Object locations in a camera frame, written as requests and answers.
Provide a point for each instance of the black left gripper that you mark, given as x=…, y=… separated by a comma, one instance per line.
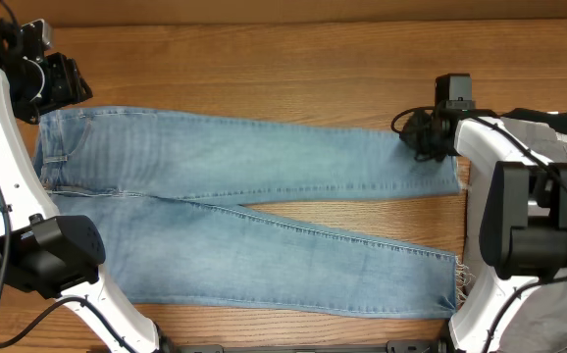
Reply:
x=69, y=84

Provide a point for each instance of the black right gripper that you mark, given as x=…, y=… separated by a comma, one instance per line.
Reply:
x=408, y=137

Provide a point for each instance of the light blue denim jeans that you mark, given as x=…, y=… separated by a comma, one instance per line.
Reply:
x=173, y=196

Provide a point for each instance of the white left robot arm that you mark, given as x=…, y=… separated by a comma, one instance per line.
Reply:
x=59, y=257

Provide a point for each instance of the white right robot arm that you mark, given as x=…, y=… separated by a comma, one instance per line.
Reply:
x=523, y=231

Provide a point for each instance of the brown cardboard back panel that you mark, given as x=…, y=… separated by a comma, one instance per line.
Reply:
x=76, y=13

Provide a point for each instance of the black folded garment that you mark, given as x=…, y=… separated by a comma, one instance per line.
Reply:
x=557, y=121

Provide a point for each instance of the grey folded garment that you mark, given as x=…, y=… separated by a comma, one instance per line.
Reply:
x=558, y=274

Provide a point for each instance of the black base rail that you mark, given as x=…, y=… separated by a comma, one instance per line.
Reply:
x=392, y=346

